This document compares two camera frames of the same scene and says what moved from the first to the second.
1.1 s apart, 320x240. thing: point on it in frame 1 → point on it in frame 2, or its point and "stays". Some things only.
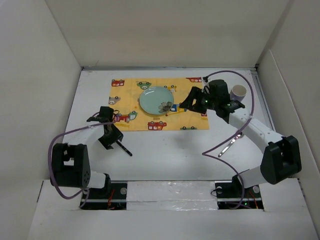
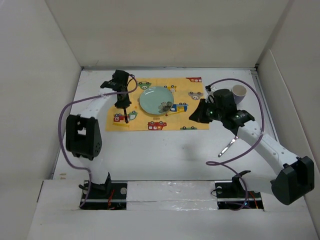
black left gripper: [117, 136] → [125, 104]
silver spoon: [238, 136] stays
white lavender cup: [238, 93] stays
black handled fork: [124, 148] → [125, 114]
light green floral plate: [156, 100] stays
